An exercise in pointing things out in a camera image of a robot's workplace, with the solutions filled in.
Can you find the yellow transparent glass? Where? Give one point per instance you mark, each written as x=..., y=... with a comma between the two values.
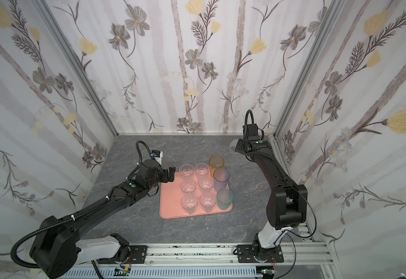
x=215, y=162

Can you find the clear faceted short glass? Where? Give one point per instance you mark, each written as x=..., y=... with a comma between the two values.
x=205, y=183

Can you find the clear round glass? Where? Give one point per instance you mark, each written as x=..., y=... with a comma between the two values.
x=201, y=170

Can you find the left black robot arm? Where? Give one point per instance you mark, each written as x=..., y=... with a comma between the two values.
x=57, y=249

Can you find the frosted dotted glass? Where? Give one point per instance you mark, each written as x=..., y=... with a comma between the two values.
x=232, y=146

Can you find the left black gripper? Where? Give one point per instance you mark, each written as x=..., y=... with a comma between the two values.
x=168, y=174

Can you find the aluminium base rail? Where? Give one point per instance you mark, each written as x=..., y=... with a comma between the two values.
x=219, y=254

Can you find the clear tall faceted glass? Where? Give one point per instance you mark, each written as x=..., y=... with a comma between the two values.
x=188, y=186

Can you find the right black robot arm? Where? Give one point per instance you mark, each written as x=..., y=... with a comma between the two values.
x=287, y=204

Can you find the teal frosted glass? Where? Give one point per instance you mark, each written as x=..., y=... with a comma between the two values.
x=224, y=199

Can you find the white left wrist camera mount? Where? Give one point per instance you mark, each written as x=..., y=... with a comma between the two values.
x=157, y=155

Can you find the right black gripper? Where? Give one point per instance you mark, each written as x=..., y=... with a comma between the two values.
x=242, y=146

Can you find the blue frosted glass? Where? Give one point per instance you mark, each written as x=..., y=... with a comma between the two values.
x=221, y=178

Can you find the pink plastic tray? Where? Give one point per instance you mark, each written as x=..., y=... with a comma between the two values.
x=170, y=200

